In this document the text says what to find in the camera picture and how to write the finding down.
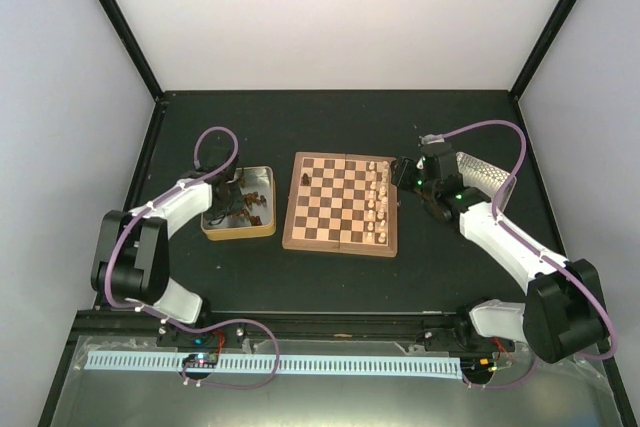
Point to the controller board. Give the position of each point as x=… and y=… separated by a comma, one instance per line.
x=200, y=360
x=481, y=364

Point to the yellow metal tin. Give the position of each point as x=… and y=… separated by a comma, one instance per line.
x=246, y=209

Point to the black frame post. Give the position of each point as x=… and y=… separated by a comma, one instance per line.
x=550, y=31
x=127, y=38

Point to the left controller board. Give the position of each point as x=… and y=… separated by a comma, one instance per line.
x=200, y=360

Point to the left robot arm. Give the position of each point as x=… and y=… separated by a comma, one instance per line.
x=131, y=266

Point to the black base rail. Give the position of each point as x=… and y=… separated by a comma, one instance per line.
x=451, y=332

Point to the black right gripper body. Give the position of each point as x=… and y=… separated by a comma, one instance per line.
x=430, y=184

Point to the black frame post right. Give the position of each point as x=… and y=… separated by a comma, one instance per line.
x=550, y=31

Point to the black frame post left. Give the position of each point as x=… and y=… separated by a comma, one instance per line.
x=127, y=38

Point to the right controller board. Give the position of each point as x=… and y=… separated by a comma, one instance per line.
x=481, y=364

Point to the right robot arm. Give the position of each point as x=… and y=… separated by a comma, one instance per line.
x=563, y=312

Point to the white slotted cable duct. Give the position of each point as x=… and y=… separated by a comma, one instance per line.
x=331, y=365

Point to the wooden chess board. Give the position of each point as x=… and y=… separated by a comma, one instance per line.
x=331, y=214

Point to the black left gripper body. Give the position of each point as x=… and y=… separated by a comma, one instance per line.
x=232, y=204

